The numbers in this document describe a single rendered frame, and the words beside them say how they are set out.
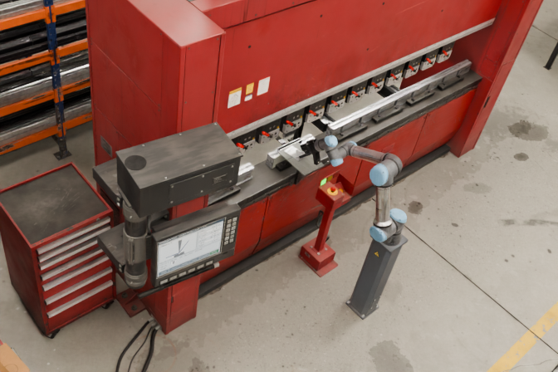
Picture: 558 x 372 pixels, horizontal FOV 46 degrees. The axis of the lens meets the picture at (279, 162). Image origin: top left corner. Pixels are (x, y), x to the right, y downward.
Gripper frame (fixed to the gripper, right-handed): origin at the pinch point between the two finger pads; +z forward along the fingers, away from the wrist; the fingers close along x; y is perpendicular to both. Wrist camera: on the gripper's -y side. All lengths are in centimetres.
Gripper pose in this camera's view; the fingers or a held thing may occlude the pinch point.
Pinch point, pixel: (300, 155)
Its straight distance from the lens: 440.2
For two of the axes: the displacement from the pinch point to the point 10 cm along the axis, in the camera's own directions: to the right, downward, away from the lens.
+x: -6.5, 4.5, -6.2
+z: -5.9, 2.1, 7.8
